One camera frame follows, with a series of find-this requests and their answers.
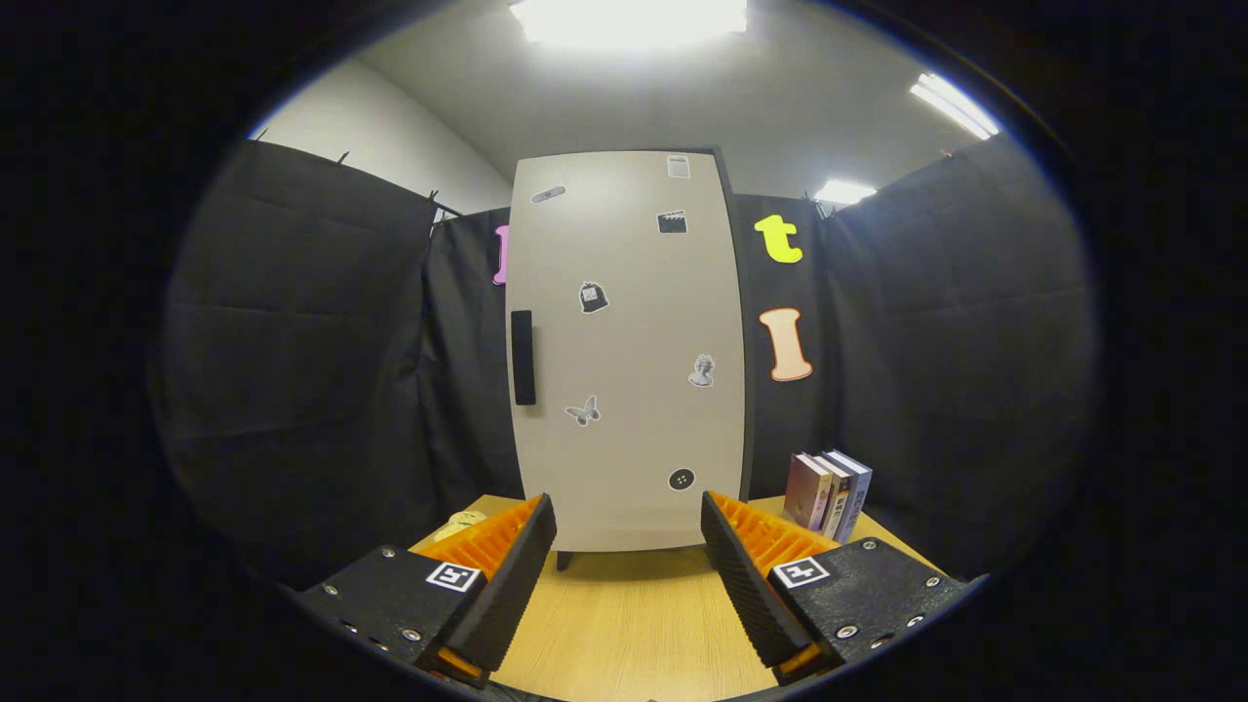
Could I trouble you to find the black backdrop cloth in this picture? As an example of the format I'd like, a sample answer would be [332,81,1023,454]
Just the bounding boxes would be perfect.
[146,132,1103,586]

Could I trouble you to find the long ceiling light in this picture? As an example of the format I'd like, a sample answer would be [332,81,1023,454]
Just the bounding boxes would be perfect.
[910,73,1002,140]

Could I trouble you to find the maroon book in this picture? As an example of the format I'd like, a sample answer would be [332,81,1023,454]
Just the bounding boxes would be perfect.
[785,453,832,532]

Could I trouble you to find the large ceiling light panel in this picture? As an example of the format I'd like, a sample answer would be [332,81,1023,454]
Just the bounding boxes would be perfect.
[509,0,750,48]

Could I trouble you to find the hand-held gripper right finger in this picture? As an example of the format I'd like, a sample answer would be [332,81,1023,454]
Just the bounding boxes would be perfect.
[700,490,981,685]

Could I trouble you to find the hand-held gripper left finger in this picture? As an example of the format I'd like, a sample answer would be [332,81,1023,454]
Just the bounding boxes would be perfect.
[292,492,559,688]

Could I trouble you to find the black door handle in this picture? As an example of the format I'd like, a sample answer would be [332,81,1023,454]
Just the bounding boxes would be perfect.
[511,310,537,407]

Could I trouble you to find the grey cabinet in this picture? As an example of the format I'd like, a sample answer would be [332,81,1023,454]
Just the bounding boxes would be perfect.
[505,146,757,571]

